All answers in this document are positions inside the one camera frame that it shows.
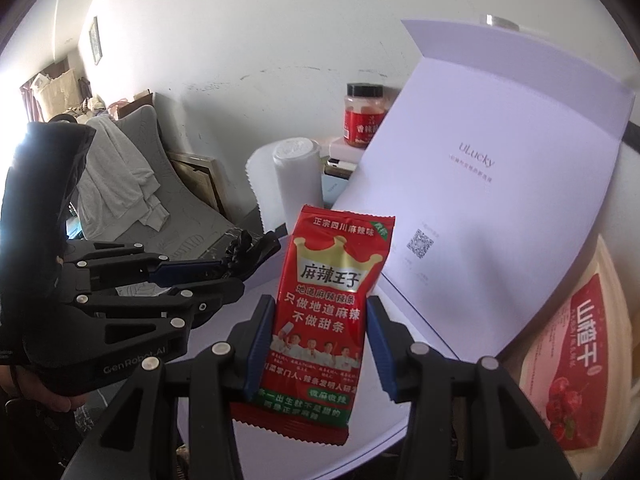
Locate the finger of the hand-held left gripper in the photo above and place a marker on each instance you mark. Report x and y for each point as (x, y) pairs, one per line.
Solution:
(200, 302)
(185, 271)

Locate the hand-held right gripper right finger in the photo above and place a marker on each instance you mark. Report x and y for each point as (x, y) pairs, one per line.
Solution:
(382, 355)

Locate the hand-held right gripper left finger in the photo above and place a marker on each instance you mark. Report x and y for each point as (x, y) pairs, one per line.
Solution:
(257, 350)

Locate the red snack packet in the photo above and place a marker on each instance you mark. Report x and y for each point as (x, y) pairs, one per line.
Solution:
(325, 310)

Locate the lavender gift box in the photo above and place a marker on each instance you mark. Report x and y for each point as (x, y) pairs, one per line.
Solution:
(475, 185)

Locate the person's left hand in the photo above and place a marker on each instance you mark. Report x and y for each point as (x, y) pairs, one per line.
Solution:
(47, 392)

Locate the grey chair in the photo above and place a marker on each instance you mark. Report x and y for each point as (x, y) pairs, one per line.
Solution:
(195, 230)

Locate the white cloth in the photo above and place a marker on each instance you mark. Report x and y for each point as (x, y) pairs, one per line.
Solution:
(115, 170)

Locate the white plastic bottle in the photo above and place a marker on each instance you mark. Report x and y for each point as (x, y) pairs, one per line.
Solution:
(297, 180)

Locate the light blue box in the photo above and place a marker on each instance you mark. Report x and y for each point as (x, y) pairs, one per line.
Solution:
(334, 187)

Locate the cream snack bag red label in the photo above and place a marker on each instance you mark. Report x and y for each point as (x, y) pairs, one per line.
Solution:
(575, 360)

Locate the red-lid spice jar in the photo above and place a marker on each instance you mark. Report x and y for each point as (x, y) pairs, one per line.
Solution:
(362, 117)

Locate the clear glass jar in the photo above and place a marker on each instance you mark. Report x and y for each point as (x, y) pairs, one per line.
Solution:
(500, 21)

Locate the leaning wooden picture frame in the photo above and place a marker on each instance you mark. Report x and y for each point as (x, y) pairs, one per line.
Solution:
(200, 175)

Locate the small wall picture frame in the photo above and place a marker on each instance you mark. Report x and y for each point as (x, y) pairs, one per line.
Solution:
(95, 40)

